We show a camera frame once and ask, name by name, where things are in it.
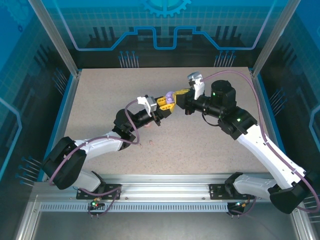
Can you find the aluminium right frame post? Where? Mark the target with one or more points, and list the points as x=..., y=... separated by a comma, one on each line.
x=272, y=37

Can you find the aluminium front frame rail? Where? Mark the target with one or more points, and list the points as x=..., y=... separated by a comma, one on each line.
x=165, y=186

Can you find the aluminium left frame post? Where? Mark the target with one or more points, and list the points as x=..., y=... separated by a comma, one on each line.
x=57, y=37

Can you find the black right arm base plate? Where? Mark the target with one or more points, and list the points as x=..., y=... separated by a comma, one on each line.
x=216, y=191

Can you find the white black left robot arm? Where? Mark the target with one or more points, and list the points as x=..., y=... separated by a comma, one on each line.
x=100, y=147

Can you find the power connector with led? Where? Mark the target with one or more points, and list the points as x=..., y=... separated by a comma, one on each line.
x=241, y=204
x=96, y=203

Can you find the aluminium left side rail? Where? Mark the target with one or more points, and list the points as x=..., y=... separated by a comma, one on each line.
x=65, y=112

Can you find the left power connector with LED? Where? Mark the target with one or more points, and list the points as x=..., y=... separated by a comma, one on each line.
x=96, y=203

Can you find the aluminium frame post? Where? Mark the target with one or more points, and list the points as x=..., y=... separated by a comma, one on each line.
x=57, y=37
x=272, y=37

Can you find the grey metal front tray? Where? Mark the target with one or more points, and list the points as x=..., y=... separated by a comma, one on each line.
x=162, y=225

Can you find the purple earbud charging case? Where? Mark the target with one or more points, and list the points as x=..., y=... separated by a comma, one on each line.
x=170, y=98

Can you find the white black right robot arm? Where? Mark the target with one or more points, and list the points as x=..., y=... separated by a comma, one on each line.
x=270, y=155

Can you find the aluminium right side rail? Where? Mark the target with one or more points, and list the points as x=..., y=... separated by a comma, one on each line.
x=268, y=112

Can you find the right power connector with LED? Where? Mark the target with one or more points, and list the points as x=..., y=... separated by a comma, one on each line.
x=241, y=204

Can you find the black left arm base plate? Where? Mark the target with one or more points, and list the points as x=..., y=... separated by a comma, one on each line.
x=115, y=192

